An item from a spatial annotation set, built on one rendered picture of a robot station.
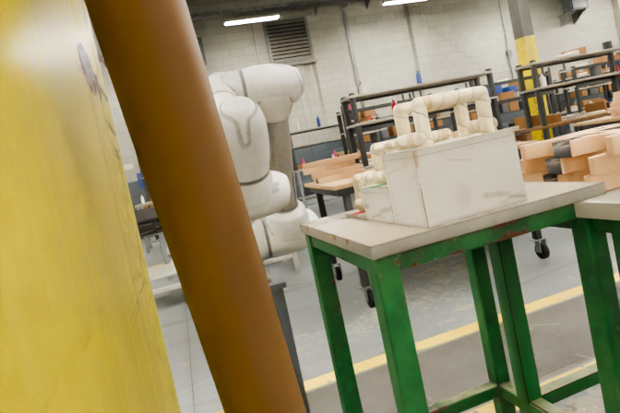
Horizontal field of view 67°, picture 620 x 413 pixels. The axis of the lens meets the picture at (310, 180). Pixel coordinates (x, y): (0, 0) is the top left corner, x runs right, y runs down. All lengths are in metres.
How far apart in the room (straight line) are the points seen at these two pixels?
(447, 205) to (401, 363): 0.35
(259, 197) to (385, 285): 0.32
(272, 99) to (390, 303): 0.78
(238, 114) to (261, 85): 0.58
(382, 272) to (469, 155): 0.32
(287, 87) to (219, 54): 11.07
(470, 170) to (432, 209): 0.13
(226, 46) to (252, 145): 11.72
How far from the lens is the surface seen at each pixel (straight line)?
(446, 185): 1.07
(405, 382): 1.10
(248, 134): 0.95
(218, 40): 12.68
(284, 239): 1.81
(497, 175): 1.15
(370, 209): 1.28
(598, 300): 1.37
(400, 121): 1.13
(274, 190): 1.05
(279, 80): 1.52
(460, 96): 1.12
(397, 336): 1.06
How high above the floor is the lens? 1.14
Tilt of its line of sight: 3 degrees down
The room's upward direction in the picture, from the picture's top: 12 degrees counter-clockwise
